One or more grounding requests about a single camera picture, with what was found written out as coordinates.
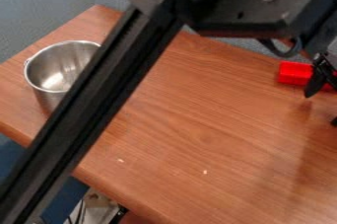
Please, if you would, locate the stainless steel pot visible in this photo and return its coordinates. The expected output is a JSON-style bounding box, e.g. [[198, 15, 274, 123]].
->
[[24, 40, 100, 114]]

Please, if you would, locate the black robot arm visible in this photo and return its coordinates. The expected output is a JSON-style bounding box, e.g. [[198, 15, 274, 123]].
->
[[0, 0, 337, 224]]

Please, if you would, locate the red rectangular block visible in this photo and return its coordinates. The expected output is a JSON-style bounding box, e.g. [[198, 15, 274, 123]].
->
[[277, 61, 334, 93]]

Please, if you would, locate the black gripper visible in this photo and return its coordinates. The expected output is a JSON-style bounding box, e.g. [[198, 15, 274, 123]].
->
[[303, 53, 337, 126]]

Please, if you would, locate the metal table leg bracket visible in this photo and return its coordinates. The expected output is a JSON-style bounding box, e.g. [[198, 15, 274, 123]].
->
[[64, 188, 128, 224]]

